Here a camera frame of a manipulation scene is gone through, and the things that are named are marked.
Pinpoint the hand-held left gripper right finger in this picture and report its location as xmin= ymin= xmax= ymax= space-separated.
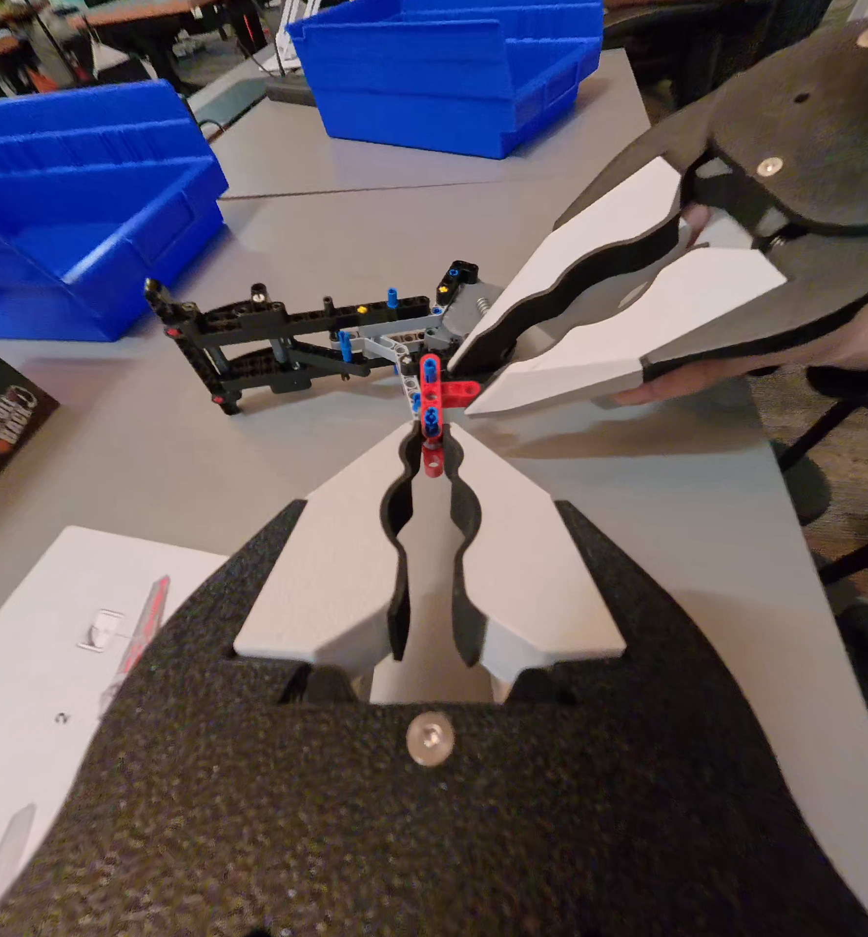
xmin=445 ymin=422 xmax=627 ymax=704

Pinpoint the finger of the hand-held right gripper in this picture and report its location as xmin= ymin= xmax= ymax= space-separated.
xmin=465 ymin=247 xmax=788 ymax=420
xmin=445 ymin=156 xmax=689 ymax=376

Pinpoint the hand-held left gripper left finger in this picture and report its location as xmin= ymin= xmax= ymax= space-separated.
xmin=232 ymin=422 xmax=414 ymax=702

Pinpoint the red toy beam assembly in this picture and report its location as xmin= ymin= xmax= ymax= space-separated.
xmin=402 ymin=353 xmax=482 ymax=479

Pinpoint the black toy chassis assembly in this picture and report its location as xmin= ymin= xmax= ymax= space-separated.
xmin=145 ymin=260 xmax=494 ymax=416

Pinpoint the grey desk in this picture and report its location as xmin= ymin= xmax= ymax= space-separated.
xmin=0 ymin=47 xmax=868 ymax=937

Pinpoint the blue plastic bin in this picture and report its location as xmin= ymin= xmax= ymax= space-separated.
xmin=0 ymin=79 xmax=228 ymax=343
xmin=286 ymin=0 xmax=605 ymax=161

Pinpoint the white instruction booklet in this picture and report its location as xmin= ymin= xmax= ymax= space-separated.
xmin=0 ymin=526 xmax=230 ymax=937

